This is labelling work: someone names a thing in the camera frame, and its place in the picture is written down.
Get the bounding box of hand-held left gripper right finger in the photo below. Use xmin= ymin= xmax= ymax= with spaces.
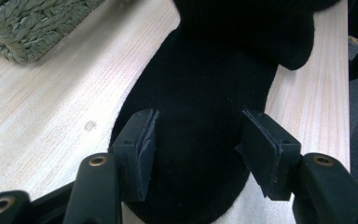
xmin=233 ymin=108 xmax=302 ymax=202

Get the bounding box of black sock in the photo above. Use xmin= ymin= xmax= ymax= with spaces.
xmin=273 ymin=0 xmax=341 ymax=72
xmin=107 ymin=0 xmax=316 ymax=224

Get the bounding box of green woven basket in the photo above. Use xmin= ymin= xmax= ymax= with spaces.
xmin=0 ymin=0 xmax=106 ymax=64

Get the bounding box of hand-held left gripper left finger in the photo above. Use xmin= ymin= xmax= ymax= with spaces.
xmin=110 ymin=108 xmax=160 ymax=203

